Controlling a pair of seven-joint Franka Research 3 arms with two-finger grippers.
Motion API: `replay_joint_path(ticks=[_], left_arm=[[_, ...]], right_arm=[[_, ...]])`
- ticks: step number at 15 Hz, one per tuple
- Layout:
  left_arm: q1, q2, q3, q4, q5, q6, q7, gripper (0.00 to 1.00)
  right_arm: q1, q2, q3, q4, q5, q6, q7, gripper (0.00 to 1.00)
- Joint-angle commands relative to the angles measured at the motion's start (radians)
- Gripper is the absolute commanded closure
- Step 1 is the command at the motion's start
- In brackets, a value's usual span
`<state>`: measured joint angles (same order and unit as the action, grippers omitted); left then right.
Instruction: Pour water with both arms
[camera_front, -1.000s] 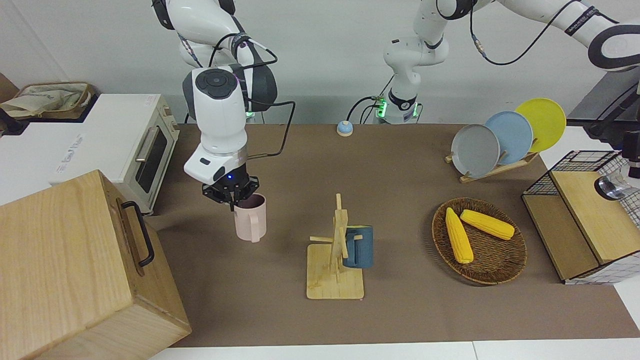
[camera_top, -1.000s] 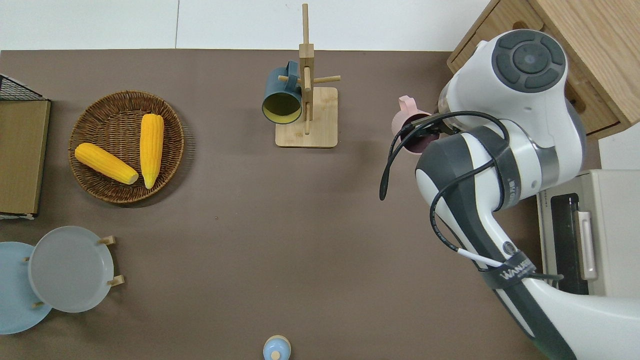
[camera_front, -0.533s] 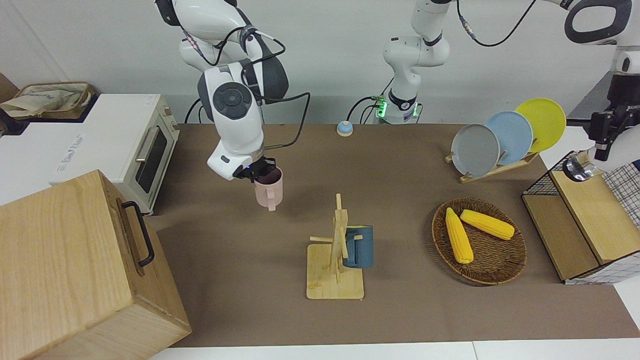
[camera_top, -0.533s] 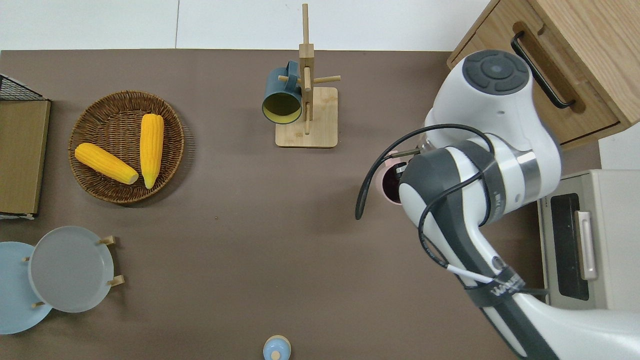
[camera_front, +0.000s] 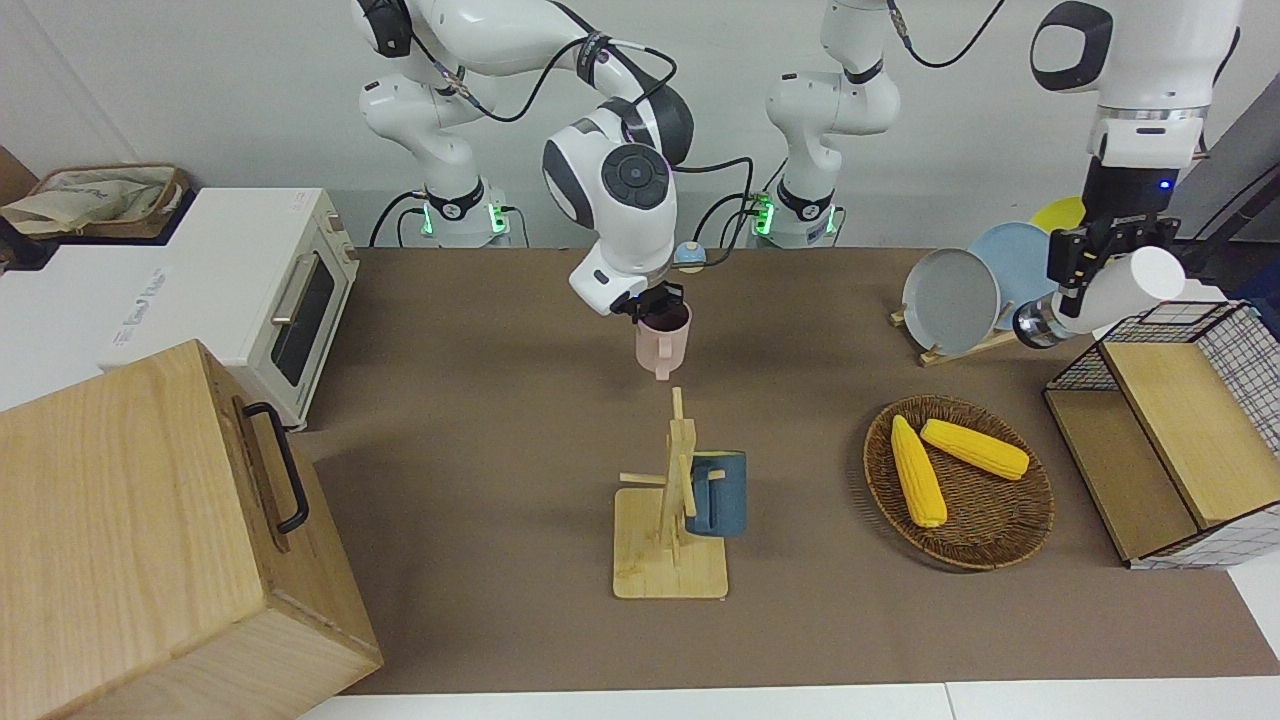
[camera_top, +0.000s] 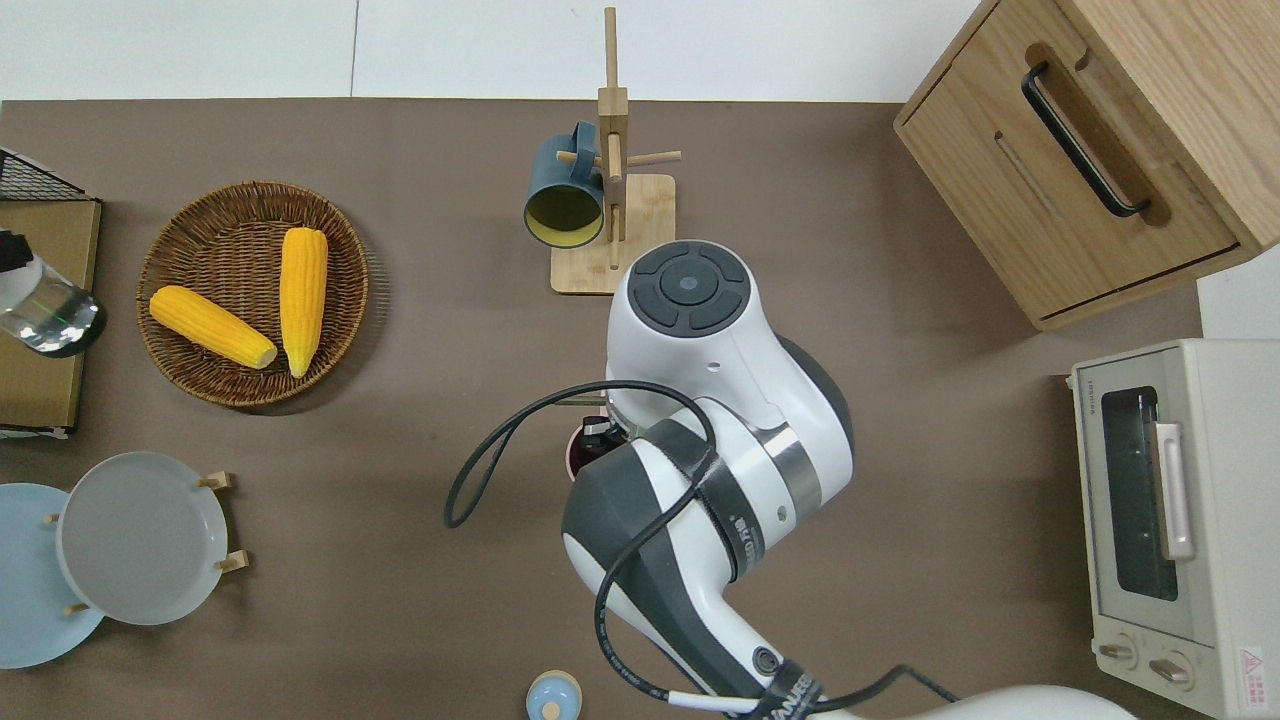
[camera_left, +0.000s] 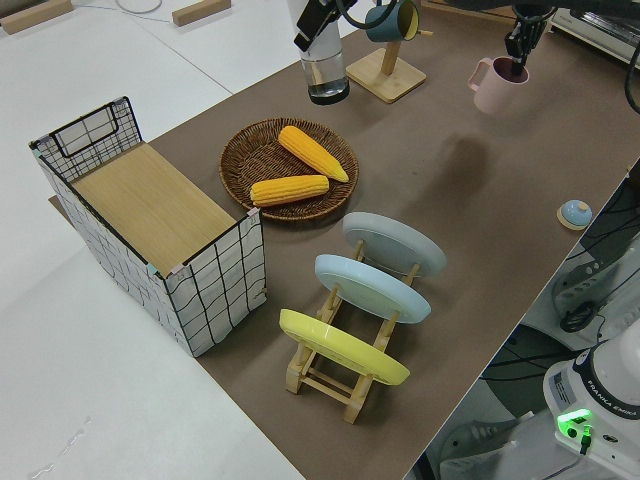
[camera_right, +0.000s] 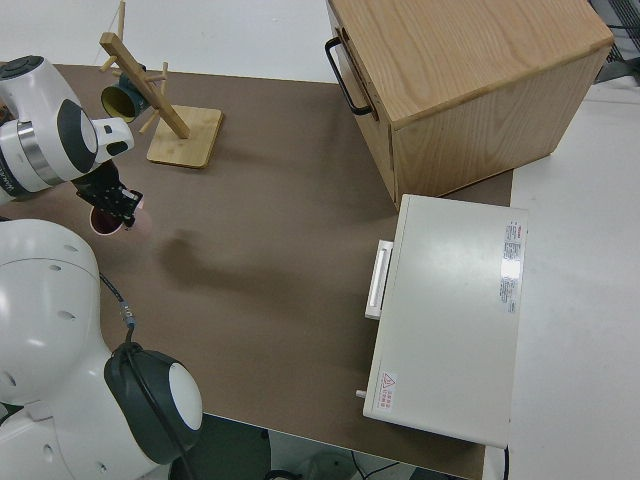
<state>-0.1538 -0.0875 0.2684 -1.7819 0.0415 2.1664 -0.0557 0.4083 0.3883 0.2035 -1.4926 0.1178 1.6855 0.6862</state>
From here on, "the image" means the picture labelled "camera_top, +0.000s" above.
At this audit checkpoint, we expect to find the light blue plate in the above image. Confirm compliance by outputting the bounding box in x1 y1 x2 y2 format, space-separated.
0 483 106 670

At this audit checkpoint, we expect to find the dark blue mug yellow inside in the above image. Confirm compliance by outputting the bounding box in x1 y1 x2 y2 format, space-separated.
523 121 608 249

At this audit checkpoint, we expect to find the yellow corn cob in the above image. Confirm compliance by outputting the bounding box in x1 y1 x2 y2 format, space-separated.
280 227 329 379
149 285 279 370

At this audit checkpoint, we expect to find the grey plate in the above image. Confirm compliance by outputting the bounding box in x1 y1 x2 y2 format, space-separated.
56 452 229 627

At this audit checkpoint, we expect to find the black cabinet handle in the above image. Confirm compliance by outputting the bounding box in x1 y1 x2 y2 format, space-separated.
1021 62 1153 219

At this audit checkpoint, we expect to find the pink cup with handle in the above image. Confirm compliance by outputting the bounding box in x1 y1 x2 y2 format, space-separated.
566 418 613 483

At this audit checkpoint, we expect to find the wooden mug tree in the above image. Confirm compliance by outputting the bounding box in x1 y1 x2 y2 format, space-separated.
550 7 683 296

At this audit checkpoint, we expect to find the white water bottle clear base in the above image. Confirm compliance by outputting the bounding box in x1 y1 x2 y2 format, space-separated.
0 255 107 359

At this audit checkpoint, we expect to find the wooden cabinet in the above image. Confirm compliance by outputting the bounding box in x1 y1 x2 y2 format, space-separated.
893 0 1280 332

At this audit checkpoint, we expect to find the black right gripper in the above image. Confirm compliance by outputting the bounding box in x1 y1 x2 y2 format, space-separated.
583 418 629 461

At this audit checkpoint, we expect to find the wooden shelf board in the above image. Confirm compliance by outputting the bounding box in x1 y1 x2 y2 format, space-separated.
0 200 103 431

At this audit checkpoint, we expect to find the brown table mat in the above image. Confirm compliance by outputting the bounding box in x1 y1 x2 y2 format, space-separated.
0 98 1206 720

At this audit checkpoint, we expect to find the brown wicker basket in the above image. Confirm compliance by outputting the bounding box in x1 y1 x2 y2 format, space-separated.
136 180 370 409

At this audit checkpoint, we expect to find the toaster oven door handle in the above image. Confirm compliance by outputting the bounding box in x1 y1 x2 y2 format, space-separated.
1150 420 1197 561

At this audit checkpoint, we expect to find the cream toaster oven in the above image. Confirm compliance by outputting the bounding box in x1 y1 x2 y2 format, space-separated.
1065 338 1280 720

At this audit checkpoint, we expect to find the wooden plate rack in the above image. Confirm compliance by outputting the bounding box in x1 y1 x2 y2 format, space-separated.
42 470 251 616

